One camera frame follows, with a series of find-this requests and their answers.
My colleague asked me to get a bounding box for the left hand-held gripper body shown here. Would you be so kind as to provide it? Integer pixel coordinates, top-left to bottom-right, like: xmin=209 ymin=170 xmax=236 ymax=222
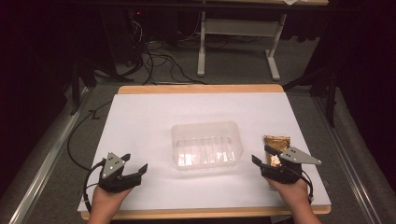
xmin=98 ymin=151 xmax=144 ymax=194

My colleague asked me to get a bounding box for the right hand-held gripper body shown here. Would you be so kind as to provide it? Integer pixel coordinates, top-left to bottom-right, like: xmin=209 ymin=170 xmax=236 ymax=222
xmin=260 ymin=147 xmax=323 ymax=185

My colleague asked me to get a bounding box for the gold foil packet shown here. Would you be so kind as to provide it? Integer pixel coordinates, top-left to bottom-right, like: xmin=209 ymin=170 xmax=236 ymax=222
xmin=263 ymin=134 xmax=291 ymax=169

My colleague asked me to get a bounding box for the person's left hand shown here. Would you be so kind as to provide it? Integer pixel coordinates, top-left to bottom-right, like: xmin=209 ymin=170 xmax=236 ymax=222
xmin=91 ymin=184 xmax=134 ymax=217

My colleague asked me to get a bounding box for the person's right hand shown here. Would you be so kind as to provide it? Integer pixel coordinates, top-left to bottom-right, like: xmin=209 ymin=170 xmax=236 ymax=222
xmin=268 ymin=177 xmax=310 ymax=210

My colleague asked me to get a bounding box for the white table mat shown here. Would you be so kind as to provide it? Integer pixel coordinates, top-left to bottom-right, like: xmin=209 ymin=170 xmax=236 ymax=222
xmin=77 ymin=91 xmax=332 ymax=213

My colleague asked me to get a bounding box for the clear plastic container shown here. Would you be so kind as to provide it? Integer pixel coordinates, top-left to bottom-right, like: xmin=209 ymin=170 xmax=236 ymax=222
xmin=170 ymin=120 xmax=245 ymax=172

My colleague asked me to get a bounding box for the black stand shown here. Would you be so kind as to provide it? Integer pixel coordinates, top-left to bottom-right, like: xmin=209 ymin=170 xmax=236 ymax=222
xmin=68 ymin=57 xmax=98 ymax=117
xmin=282 ymin=66 xmax=340 ymax=129

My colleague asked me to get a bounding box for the black computer tower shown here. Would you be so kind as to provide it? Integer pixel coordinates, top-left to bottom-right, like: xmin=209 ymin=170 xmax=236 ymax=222
xmin=101 ymin=7 xmax=146 ymax=64

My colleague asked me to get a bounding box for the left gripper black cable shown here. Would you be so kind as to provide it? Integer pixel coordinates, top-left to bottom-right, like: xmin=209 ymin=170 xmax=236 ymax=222
xmin=81 ymin=158 xmax=107 ymax=216

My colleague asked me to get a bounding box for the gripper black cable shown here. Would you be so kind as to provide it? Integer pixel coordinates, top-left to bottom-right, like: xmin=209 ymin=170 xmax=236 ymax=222
xmin=81 ymin=158 xmax=107 ymax=216
xmin=299 ymin=169 xmax=315 ymax=205

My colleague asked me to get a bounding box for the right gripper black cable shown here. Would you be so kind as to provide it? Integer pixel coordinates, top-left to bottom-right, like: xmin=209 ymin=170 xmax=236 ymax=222
xmin=299 ymin=169 xmax=315 ymax=205

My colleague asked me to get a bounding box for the black floor cable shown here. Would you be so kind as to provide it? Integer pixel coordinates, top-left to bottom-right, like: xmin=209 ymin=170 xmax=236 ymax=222
xmin=66 ymin=98 xmax=114 ymax=173

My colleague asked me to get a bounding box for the metal floor rail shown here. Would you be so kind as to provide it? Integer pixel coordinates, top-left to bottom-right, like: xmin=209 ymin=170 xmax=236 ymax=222
xmin=312 ymin=92 xmax=382 ymax=224
xmin=7 ymin=85 xmax=92 ymax=224

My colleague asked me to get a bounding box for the tangle of black cables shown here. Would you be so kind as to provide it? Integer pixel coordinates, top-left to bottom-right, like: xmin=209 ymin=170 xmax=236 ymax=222
xmin=122 ymin=18 xmax=208 ymax=86

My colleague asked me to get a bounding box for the white metal desk frame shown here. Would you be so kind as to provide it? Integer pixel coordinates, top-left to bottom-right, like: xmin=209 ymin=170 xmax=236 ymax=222
xmin=196 ymin=10 xmax=288 ymax=82

